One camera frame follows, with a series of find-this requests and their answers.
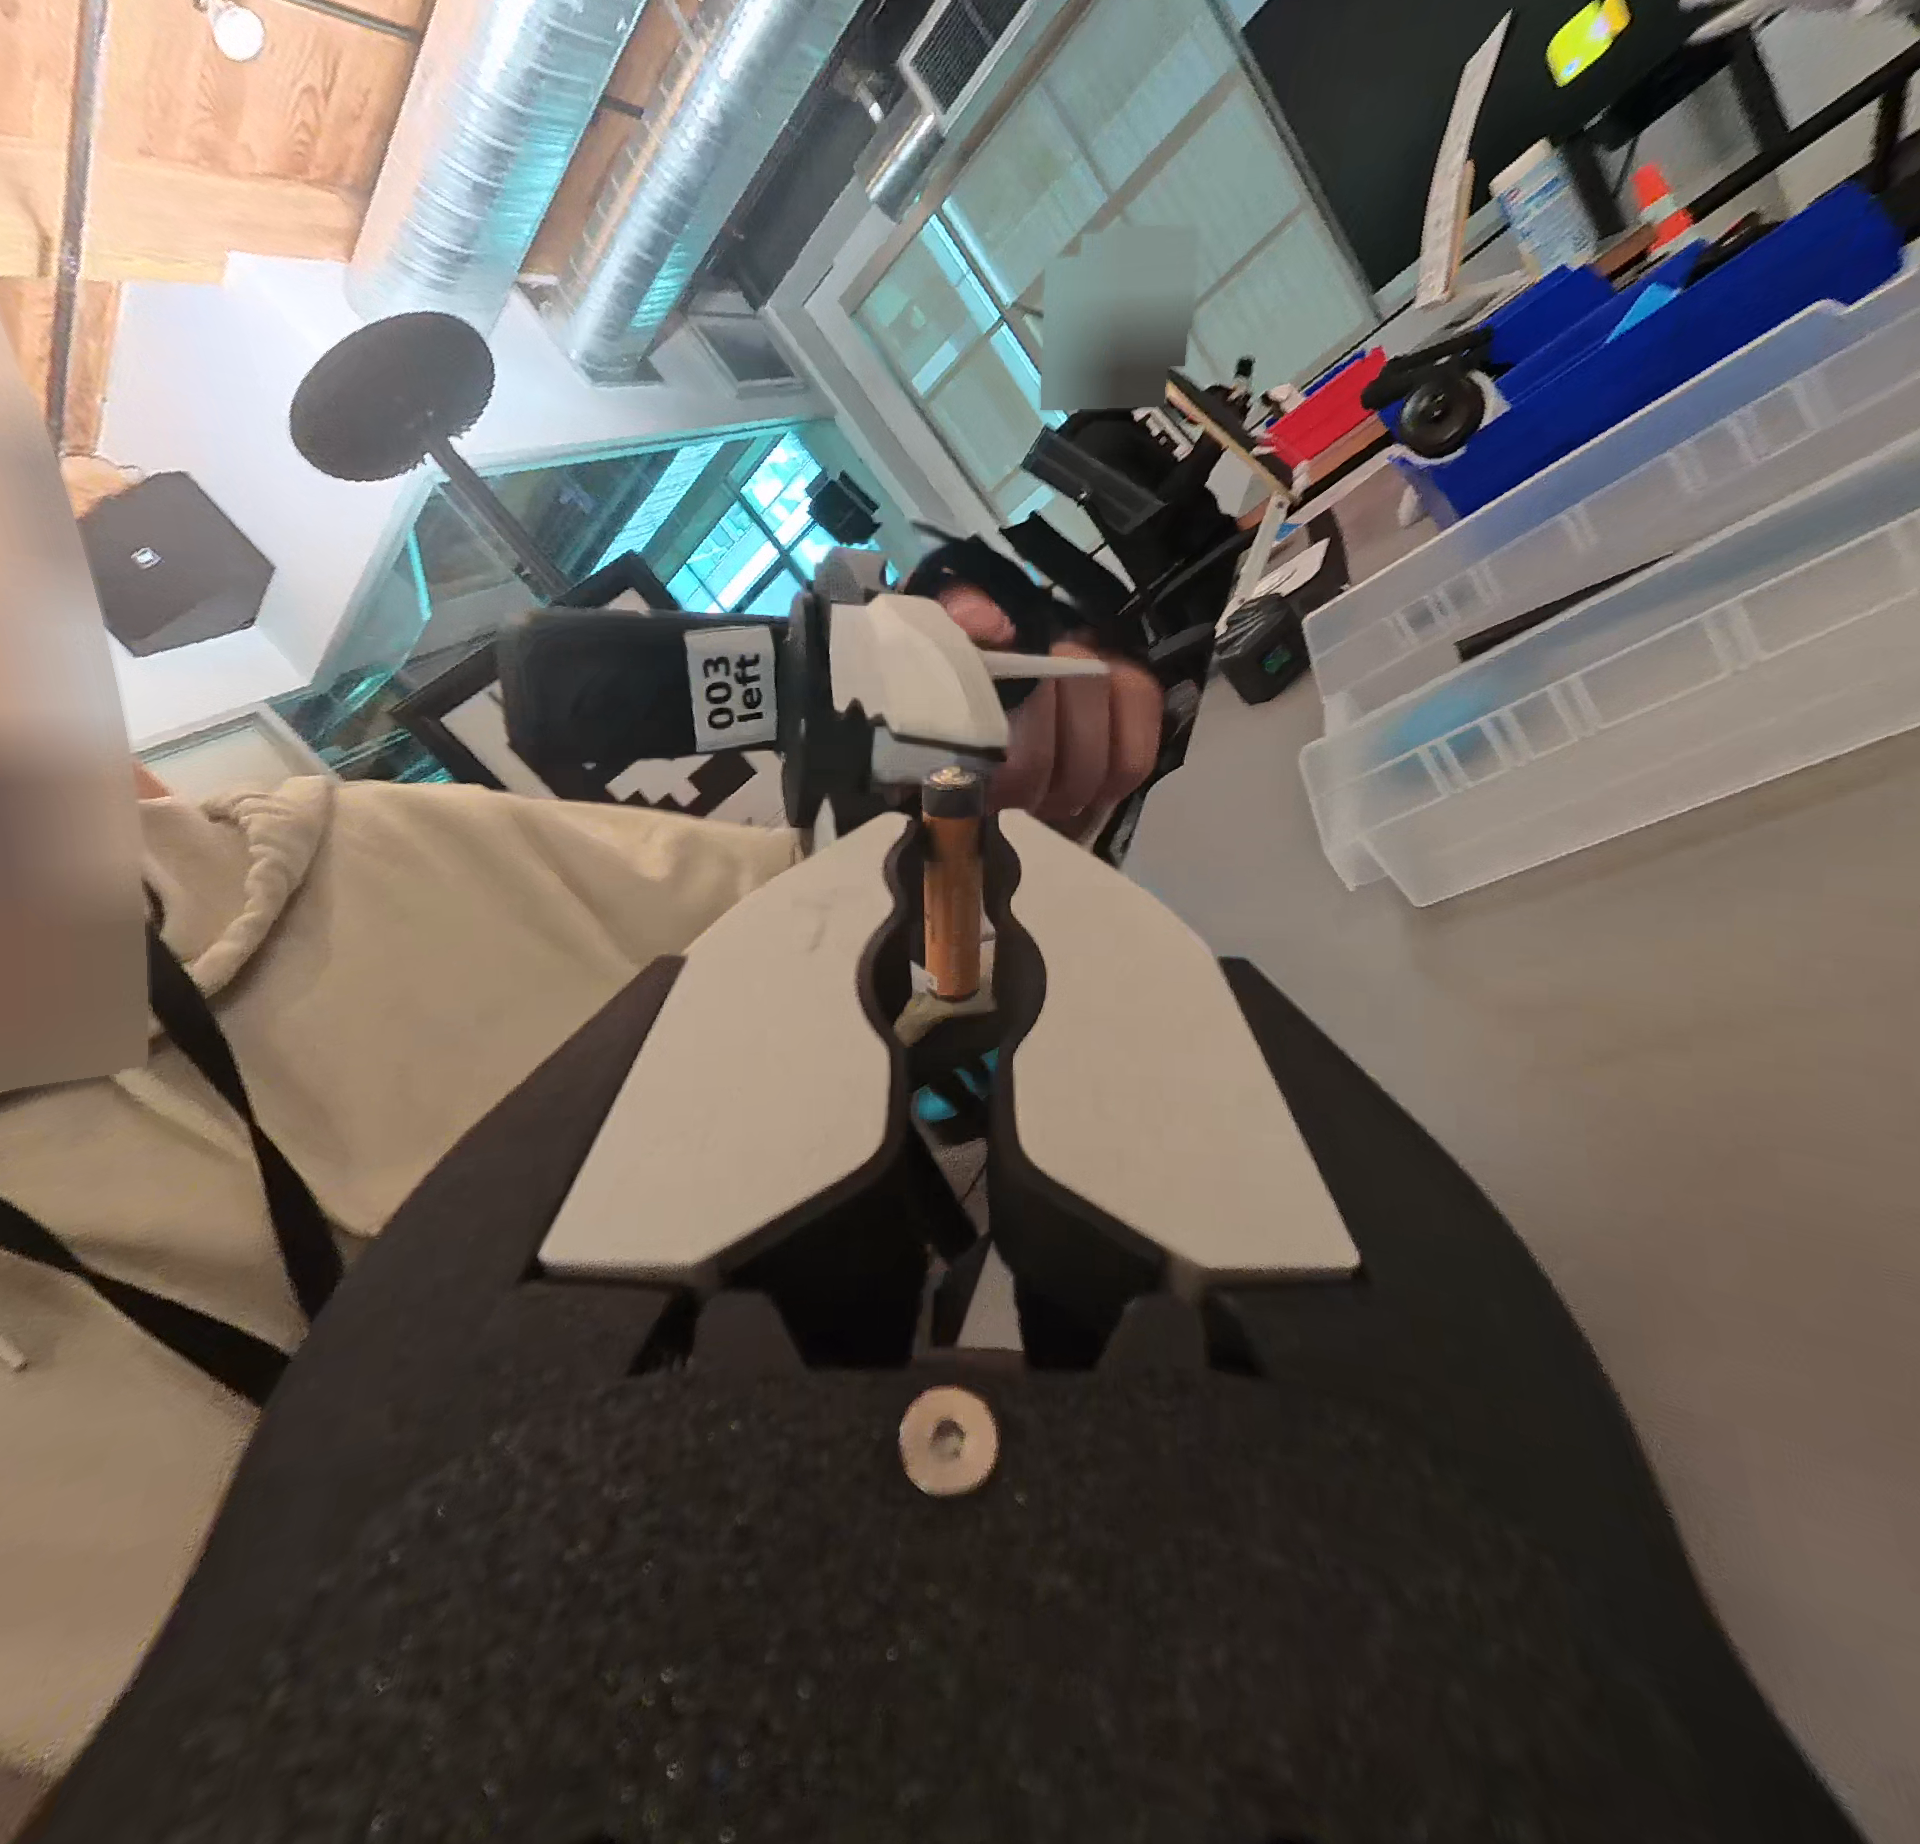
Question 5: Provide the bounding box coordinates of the person's left hand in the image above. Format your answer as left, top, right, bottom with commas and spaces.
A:
936, 583, 1171, 830

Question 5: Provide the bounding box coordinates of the large black screen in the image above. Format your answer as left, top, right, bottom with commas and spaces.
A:
1242, 0, 1819, 333

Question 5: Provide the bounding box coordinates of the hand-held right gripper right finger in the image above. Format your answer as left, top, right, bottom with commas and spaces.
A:
982, 808, 1369, 1285

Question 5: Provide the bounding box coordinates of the yellow sticker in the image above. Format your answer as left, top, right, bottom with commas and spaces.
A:
1545, 0, 1634, 87

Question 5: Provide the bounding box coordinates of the red storage bin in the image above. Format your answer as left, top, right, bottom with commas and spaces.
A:
1267, 349, 1396, 469

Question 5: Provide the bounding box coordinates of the orange battery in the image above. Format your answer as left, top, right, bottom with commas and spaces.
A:
917, 767, 987, 1009

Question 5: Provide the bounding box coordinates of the clear plastic organizer box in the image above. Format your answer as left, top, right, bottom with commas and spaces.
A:
1295, 273, 1920, 910

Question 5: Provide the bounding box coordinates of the white sign board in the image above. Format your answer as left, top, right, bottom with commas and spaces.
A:
1414, 10, 1519, 310

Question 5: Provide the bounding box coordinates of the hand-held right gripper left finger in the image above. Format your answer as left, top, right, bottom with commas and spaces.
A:
536, 813, 920, 1285

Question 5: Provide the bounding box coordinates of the small black case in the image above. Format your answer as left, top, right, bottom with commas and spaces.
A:
1211, 596, 1309, 707

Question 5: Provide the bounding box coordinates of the grey desk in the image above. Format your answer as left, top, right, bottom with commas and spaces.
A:
1118, 517, 1920, 1844

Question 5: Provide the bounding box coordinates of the wide silver ventilation duct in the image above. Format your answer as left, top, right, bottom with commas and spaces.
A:
345, 0, 694, 320

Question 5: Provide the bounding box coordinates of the white air vent grille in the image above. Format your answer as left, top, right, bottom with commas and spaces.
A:
897, 0, 1070, 119

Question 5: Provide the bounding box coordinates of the black speaker box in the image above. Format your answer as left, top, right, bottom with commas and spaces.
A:
78, 471, 277, 659

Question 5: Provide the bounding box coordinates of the light wooden board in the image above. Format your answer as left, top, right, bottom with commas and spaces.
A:
1164, 374, 1295, 499

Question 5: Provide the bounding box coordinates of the white canister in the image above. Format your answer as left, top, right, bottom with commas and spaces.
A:
1493, 139, 1601, 275

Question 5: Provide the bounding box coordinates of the blue storage bin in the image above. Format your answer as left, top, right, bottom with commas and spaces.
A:
1404, 182, 1910, 529

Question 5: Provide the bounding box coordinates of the person's cream hoodie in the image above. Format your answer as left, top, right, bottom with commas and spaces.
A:
0, 1080, 324, 1786

